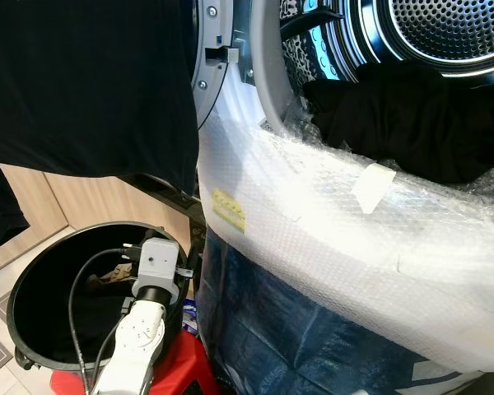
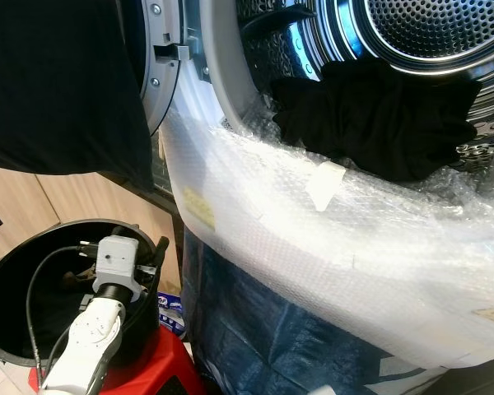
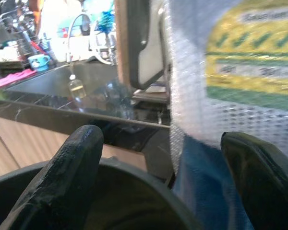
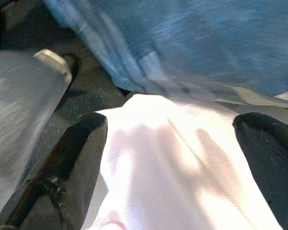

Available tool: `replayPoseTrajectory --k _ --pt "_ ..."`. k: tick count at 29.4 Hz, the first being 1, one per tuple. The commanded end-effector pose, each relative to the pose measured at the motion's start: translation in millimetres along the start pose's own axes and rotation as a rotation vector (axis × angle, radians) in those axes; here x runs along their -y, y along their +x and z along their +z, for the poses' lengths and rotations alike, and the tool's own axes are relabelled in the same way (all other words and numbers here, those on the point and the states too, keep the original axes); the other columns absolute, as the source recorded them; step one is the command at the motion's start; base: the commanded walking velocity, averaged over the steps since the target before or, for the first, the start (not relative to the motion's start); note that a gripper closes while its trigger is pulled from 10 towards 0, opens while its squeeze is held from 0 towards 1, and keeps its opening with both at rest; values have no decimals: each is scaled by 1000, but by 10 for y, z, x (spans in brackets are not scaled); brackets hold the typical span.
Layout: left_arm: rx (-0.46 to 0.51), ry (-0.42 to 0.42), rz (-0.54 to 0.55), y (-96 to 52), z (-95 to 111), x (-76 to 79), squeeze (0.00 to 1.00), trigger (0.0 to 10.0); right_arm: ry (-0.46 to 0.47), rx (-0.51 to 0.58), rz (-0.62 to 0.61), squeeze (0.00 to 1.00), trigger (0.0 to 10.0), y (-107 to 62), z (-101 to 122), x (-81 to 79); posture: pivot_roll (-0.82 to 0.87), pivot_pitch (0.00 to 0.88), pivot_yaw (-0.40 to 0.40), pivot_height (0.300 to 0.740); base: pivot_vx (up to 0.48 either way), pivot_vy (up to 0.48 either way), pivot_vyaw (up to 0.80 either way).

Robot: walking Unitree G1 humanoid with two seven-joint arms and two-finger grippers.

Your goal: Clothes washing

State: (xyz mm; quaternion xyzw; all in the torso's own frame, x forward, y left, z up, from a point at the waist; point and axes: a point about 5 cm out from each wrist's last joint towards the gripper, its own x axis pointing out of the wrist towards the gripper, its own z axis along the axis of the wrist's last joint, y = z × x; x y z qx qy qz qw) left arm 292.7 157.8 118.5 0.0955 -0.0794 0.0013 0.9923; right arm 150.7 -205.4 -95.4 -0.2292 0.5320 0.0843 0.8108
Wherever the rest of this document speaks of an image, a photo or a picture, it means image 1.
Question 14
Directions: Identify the white washing machine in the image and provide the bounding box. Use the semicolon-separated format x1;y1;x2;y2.
189;0;494;395

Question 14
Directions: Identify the brown garment in bucket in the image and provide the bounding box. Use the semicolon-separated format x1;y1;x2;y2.
86;265;139;290

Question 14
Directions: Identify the wooden cabinet panel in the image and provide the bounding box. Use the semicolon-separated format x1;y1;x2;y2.
0;163;194;279

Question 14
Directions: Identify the blue white package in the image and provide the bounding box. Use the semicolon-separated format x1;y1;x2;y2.
184;298;200;334

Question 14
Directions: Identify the black round laundry bucket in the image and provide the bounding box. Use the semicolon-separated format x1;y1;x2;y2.
7;221;200;371

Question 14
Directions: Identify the yellow sticker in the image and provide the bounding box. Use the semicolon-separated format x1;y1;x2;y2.
212;189;246;234

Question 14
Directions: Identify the red plastic stool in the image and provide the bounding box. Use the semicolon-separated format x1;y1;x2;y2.
51;329;219;395

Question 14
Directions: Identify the dark hanging garment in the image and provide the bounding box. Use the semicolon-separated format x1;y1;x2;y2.
0;160;30;256

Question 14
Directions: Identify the black cloth on washer door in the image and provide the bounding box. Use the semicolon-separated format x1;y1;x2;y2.
0;0;200;194

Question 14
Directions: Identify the grey round washer door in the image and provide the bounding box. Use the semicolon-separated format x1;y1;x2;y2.
189;0;256;128

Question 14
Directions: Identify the clear bubble wrap sheet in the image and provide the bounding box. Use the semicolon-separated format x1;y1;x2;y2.
199;99;494;375

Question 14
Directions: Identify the white tape piece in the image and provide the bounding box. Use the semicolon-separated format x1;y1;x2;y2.
352;163;396;215

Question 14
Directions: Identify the black garment in washer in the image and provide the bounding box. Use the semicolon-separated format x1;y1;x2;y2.
303;66;494;184

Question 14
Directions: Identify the steel perforated washer drum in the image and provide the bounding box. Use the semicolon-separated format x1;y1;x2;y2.
313;0;494;87

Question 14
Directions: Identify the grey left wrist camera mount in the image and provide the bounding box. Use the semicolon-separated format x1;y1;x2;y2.
133;239;190;305

